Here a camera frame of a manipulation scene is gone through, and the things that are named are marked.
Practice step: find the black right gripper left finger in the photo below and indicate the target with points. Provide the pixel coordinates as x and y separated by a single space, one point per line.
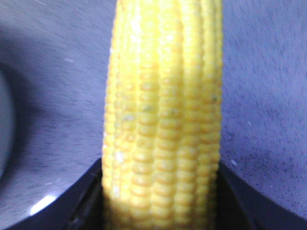
78 208

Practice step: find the yellow corn cob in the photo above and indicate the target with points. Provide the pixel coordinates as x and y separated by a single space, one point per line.
162 122

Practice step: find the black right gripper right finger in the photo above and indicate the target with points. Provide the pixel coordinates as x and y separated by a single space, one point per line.
242 207

